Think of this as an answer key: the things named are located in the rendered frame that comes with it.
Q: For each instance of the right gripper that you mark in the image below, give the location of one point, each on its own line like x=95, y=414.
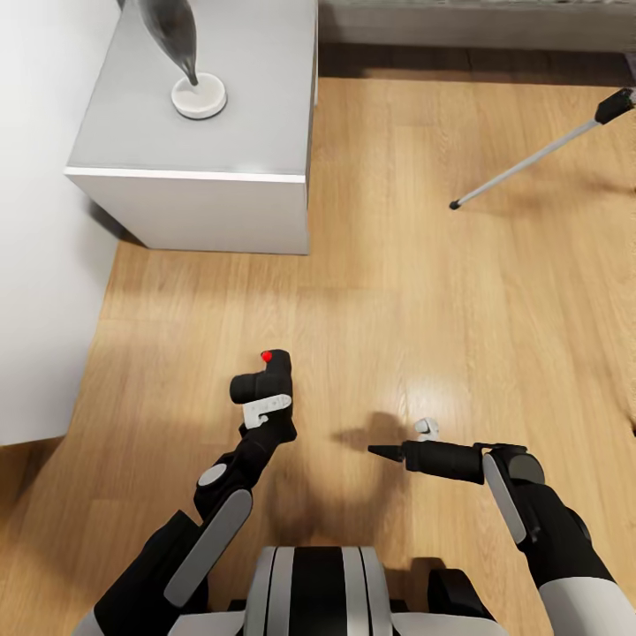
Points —
x=429, y=457

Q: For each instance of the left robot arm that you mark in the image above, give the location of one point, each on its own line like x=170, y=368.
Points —
x=156, y=588

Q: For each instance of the digital camera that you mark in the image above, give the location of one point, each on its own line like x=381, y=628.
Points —
x=275, y=380

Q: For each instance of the camera tripod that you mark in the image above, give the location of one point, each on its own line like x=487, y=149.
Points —
x=609, y=109

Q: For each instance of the robot trunk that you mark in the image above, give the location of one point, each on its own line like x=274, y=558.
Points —
x=318, y=591

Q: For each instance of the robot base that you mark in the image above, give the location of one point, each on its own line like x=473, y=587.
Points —
x=454, y=606

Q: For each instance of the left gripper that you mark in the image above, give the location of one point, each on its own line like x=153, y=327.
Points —
x=278, y=429

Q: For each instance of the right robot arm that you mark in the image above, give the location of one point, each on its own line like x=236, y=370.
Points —
x=579, y=594

